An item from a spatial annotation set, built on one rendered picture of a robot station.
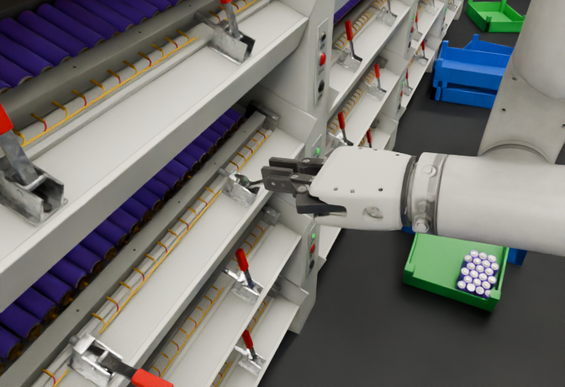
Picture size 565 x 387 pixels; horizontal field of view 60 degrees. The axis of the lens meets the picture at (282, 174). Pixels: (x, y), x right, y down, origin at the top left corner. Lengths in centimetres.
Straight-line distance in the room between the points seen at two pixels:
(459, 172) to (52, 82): 36
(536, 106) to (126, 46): 39
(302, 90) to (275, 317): 47
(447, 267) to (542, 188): 76
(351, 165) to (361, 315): 64
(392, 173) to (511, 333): 73
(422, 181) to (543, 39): 17
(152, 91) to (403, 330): 82
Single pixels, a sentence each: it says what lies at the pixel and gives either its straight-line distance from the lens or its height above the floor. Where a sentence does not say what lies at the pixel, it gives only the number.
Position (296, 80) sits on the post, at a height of 58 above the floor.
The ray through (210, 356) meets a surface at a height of 30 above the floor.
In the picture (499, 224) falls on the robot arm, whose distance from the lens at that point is 49.
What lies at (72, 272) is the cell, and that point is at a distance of 52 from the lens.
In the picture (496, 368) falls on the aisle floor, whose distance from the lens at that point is 113.
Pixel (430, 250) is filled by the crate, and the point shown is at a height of 4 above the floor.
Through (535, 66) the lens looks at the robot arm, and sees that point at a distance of 42.
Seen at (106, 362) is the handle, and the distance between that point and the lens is 48.
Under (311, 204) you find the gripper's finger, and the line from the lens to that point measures 52.
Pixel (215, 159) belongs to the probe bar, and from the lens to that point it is 63.
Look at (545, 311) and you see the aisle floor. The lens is 127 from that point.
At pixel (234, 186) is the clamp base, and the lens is 62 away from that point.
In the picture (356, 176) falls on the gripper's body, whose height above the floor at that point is 58.
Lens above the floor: 89
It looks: 37 degrees down
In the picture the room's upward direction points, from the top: straight up
